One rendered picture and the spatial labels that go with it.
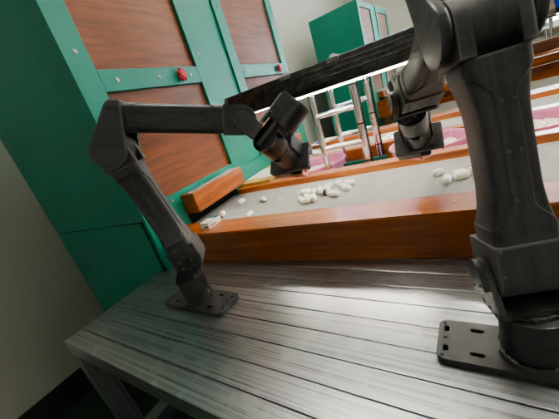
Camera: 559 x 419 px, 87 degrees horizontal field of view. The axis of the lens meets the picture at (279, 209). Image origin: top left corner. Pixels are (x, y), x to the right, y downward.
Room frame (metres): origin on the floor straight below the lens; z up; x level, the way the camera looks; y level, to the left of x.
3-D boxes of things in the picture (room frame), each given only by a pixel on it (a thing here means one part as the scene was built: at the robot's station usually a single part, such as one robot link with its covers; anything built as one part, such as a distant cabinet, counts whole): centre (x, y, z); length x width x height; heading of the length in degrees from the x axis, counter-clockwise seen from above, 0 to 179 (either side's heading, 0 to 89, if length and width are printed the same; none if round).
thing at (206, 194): (1.11, 0.20, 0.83); 0.30 x 0.06 x 0.07; 148
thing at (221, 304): (0.62, 0.24, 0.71); 0.20 x 0.07 x 0.08; 53
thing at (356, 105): (0.99, -0.25, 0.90); 0.20 x 0.19 x 0.45; 58
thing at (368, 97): (1.33, -0.46, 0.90); 0.20 x 0.19 x 0.45; 58
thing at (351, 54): (0.92, -0.20, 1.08); 0.62 x 0.08 x 0.07; 58
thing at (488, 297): (0.26, -0.23, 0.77); 0.09 x 0.06 x 0.06; 76
